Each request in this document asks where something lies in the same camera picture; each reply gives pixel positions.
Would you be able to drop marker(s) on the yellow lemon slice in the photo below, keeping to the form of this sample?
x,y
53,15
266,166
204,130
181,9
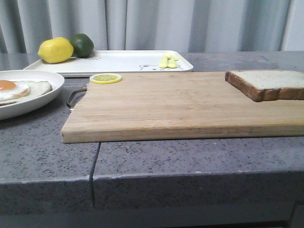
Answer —
x,y
105,78

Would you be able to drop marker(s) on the right yellow-green small utensil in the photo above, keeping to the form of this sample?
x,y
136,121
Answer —
x,y
172,61

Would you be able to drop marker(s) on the left yellow-green small utensil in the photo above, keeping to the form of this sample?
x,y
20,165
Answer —
x,y
164,62

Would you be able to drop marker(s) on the white rectangular tray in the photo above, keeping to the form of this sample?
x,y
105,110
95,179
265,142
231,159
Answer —
x,y
114,61

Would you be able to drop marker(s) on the yellow-green small utensil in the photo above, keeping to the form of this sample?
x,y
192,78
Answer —
x,y
164,62
172,61

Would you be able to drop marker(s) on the wooden cutting board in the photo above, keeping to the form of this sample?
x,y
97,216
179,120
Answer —
x,y
184,105

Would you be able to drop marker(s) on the green lime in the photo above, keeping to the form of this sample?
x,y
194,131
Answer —
x,y
82,44

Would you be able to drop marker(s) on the toasted bread slice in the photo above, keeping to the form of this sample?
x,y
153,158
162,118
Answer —
x,y
268,85

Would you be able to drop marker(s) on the grey curtain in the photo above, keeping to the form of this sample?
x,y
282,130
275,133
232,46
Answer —
x,y
180,25

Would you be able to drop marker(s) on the white round plate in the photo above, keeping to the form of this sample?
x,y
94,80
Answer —
x,y
13,110

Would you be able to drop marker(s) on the bottom bread slice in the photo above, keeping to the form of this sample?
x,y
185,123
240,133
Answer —
x,y
35,90

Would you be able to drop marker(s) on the fried egg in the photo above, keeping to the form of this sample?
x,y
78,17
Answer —
x,y
12,90

